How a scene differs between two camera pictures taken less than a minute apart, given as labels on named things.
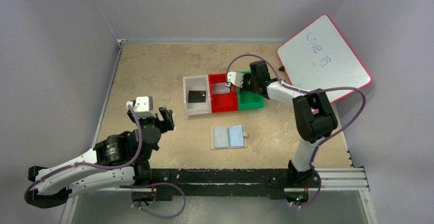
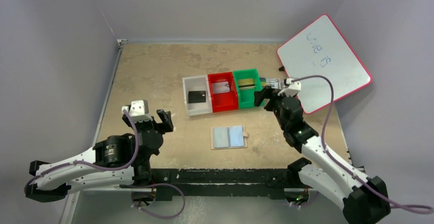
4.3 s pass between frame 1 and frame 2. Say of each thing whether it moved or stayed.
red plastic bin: stayed
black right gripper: moved
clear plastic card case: stayed
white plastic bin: stayed
